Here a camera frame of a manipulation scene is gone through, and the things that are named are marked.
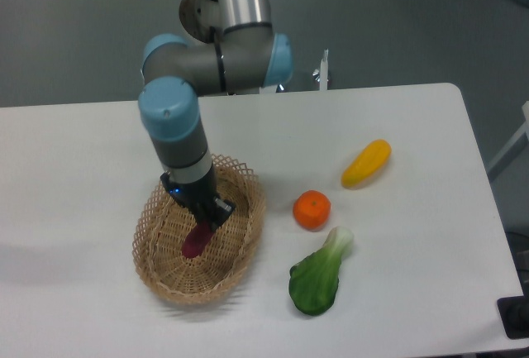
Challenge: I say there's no purple sweet potato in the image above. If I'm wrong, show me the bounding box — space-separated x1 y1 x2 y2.
181 225 214 259

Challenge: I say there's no black device at table edge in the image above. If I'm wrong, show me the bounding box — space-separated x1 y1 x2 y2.
497 296 528 340

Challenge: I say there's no yellow mango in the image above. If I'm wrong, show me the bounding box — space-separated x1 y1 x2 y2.
341 139 392 189

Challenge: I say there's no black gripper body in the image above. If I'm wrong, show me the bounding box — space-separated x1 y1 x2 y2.
160 165 236 229

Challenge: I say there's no woven wicker basket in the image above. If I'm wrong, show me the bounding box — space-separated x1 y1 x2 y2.
132 155 266 305

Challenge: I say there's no orange tangerine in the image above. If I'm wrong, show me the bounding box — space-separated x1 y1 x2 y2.
292 190 331 231

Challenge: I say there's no green bok choy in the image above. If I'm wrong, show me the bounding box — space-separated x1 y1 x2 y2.
288 227 354 317

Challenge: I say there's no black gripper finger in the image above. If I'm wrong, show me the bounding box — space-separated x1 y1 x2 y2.
193 209 217 234

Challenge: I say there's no white frame at right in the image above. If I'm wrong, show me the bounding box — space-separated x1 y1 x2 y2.
486 102 528 183

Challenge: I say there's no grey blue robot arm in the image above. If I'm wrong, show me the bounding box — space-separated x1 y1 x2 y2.
138 0 293 232

